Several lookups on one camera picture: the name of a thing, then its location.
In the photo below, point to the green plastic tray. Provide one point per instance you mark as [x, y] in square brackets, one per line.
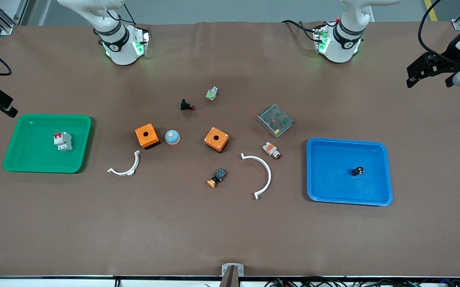
[34, 155]

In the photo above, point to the small black cylindrical capacitor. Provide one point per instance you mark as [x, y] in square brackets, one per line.
[358, 171]

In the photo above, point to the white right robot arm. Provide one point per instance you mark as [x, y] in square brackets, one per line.
[120, 52]

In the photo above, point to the orange black push button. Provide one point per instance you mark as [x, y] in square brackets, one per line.
[218, 175]

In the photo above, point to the blue plastic tray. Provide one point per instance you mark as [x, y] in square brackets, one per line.
[333, 179]

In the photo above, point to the white orange red indicator light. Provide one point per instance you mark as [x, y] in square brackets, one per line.
[270, 148]

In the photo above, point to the orange button box with hole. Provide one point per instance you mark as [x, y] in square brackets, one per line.
[146, 135]
[216, 139]

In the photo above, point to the grey metal edge bracket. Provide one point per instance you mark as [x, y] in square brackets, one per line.
[226, 268]

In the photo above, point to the small white curved bracket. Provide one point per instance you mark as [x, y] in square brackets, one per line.
[136, 161]

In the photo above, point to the grey green push button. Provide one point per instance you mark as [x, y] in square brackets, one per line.
[212, 94]

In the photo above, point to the metal mesh power supply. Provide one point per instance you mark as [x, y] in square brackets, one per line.
[275, 120]

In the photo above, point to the large white curved bracket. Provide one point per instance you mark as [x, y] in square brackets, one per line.
[269, 175]

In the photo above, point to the white red circuit breaker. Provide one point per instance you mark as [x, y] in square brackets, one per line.
[63, 142]

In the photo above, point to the brown table cover mat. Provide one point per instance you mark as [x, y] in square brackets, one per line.
[230, 231]

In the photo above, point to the blue dome push button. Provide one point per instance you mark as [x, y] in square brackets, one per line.
[172, 137]

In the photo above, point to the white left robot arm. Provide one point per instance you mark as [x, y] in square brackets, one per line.
[341, 52]

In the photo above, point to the black switch with red tip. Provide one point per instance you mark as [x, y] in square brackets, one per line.
[184, 105]

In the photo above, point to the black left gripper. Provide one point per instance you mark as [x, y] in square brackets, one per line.
[447, 58]

